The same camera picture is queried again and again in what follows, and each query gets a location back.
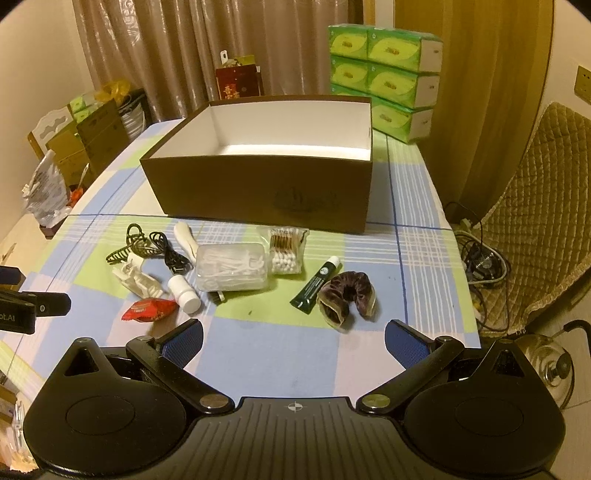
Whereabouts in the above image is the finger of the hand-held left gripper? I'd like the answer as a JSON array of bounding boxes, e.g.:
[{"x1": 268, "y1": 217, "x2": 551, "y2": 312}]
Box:
[
  {"x1": 0, "y1": 266, "x2": 25, "y2": 290},
  {"x1": 19, "y1": 291, "x2": 71, "y2": 319}
]

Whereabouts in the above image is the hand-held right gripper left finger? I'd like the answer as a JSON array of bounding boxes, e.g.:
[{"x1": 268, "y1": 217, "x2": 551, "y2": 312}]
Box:
[{"x1": 46, "y1": 318, "x2": 234, "y2": 414}]

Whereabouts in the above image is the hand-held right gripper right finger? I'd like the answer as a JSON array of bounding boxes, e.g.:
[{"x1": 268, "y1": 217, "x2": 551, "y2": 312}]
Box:
[{"x1": 358, "y1": 318, "x2": 548, "y2": 414}]

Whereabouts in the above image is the small white bottle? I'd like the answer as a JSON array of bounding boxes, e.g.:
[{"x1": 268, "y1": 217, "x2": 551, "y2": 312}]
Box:
[{"x1": 167, "y1": 274, "x2": 201, "y2": 315}]

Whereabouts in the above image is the red snack packet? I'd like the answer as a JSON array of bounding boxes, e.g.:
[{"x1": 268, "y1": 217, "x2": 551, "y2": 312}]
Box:
[{"x1": 122, "y1": 298, "x2": 178, "y2": 321}]

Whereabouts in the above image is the white hair clip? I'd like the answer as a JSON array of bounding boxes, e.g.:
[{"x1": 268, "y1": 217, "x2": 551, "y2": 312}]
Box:
[{"x1": 112, "y1": 256, "x2": 164, "y2": 298}]

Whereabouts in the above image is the black cable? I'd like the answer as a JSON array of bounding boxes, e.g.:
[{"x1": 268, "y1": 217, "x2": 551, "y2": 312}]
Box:
[{"x1": 150, "y1": 231, "x2": 194, "y2": 276}]

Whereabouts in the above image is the clear floss pick box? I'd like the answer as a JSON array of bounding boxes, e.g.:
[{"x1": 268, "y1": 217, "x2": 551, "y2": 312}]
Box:
[{"x1": 195, "y1": 243, "x2": 271, "y2": 292}]

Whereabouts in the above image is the black binder clip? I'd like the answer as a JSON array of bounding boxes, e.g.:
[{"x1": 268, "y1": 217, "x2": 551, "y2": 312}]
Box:
[{"x1": 107, "y1": 224, "x2": 160, "y2": 265}]

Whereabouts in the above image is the white plastic handle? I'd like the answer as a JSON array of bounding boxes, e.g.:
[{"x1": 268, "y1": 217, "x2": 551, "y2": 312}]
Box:
[{"x1": 174, "y1": 222, "x2": 200, "y2": 264}]

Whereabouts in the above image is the dark green tube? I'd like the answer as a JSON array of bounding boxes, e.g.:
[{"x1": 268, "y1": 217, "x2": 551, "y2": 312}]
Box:
[{"x1": 290, "y1": 258, "x2": 343, "y2": 315}]

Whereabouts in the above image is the cotton swab bag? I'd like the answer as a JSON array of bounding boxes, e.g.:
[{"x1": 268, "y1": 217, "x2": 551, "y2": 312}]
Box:
[{"x1": 259, "y1": 225, "x2": 309, "y2": 276}]

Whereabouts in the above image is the brown cardboard box white inside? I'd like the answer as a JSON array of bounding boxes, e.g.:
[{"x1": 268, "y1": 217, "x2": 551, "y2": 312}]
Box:
[{"x1": 140, "y1": 95, "x2": 374, "y2": 233}]

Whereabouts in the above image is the clear plastic bag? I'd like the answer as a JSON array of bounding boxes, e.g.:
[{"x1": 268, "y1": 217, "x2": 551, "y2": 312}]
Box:
[{"x1": 22, "y1": 150, "x2": 72, "y2": 224}]

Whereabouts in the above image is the open box of small goods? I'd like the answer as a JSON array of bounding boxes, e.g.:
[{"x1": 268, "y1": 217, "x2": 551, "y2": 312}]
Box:
[{"x1": 0, "y1": 383, "x2": 38, "y2": 467}]

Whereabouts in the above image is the tan cardboard box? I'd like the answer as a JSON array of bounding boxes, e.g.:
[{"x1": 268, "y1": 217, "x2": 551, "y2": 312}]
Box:
[{"x1": 46, "y1": 129, "x2": 90, "y2": 185}]

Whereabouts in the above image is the glass teapot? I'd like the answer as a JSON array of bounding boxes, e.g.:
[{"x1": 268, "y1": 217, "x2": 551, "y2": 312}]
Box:
[{"x1": 515, "y1": 320, "x2": 591, "y2": 411}]

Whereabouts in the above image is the white carved chair back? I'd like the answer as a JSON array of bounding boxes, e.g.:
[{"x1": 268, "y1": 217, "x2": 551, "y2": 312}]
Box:
[{"x1": 28, "y1": 107, "x2": 75, "y2": 160}]

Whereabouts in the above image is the dark brown cardboard box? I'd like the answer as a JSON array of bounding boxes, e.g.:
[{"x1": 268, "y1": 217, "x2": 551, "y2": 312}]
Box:
[{"x1": 76, "y1": 99, "x2": 130, "y2": 160}]

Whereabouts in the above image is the small green tissue bundle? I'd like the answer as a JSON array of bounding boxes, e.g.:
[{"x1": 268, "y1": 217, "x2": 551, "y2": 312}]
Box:
[{"x1": 69, "y1": 91, "x2": 105, "y2": 121}]

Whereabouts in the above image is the chair with quilted cover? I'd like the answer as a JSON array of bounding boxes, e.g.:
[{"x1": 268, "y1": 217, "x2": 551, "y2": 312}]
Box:
[{"x1": 478, "y1": 102, "x2": 591, "y2": 330}]

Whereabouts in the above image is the stack of metal plates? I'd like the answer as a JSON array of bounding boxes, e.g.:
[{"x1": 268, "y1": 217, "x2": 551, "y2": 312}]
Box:
[{"x1": 117, "y1": 90, "x2": 153, "y2": 139}]

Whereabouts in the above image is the yellow ribbon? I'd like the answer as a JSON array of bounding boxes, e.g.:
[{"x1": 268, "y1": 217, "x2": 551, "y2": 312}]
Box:
[{"x1": 95, "y1": 79, "x2": 132, "y2": 104}]

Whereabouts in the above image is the golden brown curtain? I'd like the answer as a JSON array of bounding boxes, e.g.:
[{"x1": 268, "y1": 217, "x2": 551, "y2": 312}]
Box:
[{"x1": 394, "y1": 0, "x2": 555, "y2": 213}]

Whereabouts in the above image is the red gift bag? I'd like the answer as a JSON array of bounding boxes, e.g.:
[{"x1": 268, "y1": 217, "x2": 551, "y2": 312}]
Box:
[{"x1": 215, "y1": 50, "x2": 265, "y2": 100}]

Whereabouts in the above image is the shiny brown curtain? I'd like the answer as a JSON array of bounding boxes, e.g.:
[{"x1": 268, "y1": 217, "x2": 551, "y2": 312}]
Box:
[{"x1": 69, "y1": 0, "x2": 395, "y2": 123}]

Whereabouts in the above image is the stack of green tissue packs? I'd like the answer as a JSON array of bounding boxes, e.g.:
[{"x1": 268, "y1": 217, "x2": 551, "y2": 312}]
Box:
[{"x1": 328, "y1": 24, "x2": 444, "y2": 144}]

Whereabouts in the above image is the tangle of cables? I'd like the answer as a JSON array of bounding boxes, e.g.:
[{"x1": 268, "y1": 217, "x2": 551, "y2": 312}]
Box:
[{"x1": 445, "y1": 200, "x2": 511, "y2": 324}]

